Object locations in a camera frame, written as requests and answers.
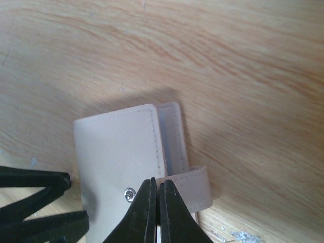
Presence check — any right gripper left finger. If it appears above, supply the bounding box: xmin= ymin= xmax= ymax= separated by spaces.
xmin=104 ymin=178 xmax=157 ymax=243

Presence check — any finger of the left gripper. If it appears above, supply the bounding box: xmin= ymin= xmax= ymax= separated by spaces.
xmin=1 ymin=211 xmax=90 ymax=242
xmin=1 ymin=166 xmax=71 ymax=223

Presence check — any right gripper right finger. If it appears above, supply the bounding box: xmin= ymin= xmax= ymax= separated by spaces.
xmin=159 ymin=180 xmax=212 ymax=243

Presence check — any beige card holder wallet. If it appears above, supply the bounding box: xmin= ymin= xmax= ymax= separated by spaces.
xmin=74 ymin=102 xmax=213 ymax=242

